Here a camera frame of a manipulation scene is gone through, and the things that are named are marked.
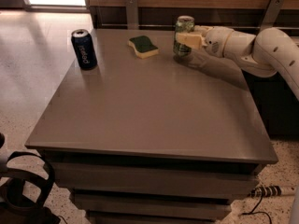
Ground grey drawer cabinet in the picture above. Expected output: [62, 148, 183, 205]
[27, 30, 277, 224]

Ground right metal bracket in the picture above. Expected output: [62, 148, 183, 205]
[259, 0, 285, 32]

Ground black headphones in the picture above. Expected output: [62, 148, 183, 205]
[0, 150, 62, 224]

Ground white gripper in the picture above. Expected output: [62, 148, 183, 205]
[176, 25, 234, 58]

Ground white power strip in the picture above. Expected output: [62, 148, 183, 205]
[249, 186, 296, 198]

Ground left metal bracket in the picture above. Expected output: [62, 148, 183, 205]
[125, 0, 139, 30]

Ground green soda can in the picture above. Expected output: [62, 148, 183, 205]
[173, 15, 194, 57]

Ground metal bracket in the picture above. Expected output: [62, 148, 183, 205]
[259, 0, 285, 32]
[125, 0, 139, 30]

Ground blue pepsi can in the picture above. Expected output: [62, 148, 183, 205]
[71, 29, 97, 70]

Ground black cable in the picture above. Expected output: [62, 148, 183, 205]
[241, 193, 274, 224]

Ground wooden counter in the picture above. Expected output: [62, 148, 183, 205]
[85, 0, 299, 36]

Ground green yellow sponge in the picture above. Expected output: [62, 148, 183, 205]
[128, 35, 159, 59]

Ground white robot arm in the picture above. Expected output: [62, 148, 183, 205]
[175, 26, 299, 186]

